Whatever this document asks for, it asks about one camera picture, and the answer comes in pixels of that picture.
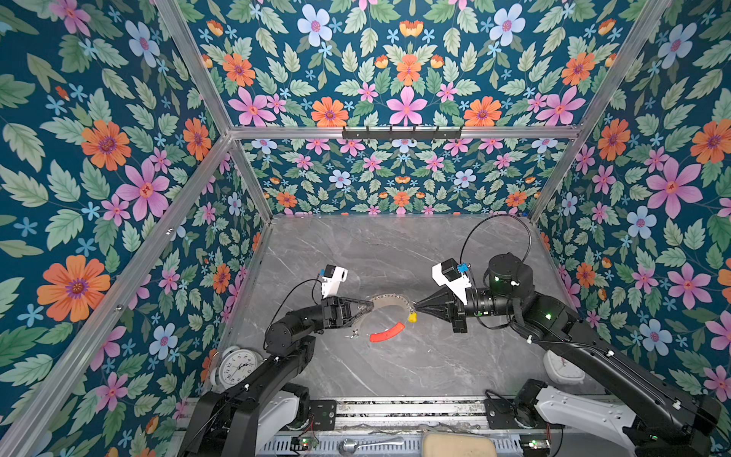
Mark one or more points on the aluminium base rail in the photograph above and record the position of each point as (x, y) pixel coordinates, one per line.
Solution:
(477, 415)

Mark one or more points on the aluminium horizontal back bar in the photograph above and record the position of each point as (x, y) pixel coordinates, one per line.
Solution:
(292, 133)

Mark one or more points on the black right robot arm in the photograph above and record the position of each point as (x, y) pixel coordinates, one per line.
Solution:
(651, 418)

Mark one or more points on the round white alarm clock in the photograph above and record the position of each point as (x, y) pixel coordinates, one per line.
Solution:
(235, 365)

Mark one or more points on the black hook rail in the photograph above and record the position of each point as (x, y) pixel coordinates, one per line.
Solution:
(401, 133)

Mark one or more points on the aluminium left diagonal bar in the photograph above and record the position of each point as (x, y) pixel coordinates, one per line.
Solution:
(35, 419)

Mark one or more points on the large keyring with red grip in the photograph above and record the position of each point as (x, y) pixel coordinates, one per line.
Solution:
(388, 300)

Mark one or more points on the white square clock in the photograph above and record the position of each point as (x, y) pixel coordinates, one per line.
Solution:
(561, 371)

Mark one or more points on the aluminium frame post back right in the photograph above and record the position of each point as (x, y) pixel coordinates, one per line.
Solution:
(649, 18)

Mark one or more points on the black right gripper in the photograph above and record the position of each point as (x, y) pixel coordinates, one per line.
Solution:
(455, 310)

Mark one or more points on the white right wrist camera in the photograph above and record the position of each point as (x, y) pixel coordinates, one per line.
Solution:
(454, 276)

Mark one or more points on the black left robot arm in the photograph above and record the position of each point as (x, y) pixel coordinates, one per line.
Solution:
(227, 423)

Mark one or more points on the aluminium frame post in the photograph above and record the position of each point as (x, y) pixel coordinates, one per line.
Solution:
(179, 30)
(649, 18)

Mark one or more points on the beige foam pad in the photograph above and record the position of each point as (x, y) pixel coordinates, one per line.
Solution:
(455, 445)

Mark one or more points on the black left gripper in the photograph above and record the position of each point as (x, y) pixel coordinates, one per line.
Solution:
(335, 314)

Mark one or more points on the aluminium frame post back left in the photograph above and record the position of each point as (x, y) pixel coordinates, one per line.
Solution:
(179, 30)

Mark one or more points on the metal spoon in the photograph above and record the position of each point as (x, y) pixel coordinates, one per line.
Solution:
(349, 447)

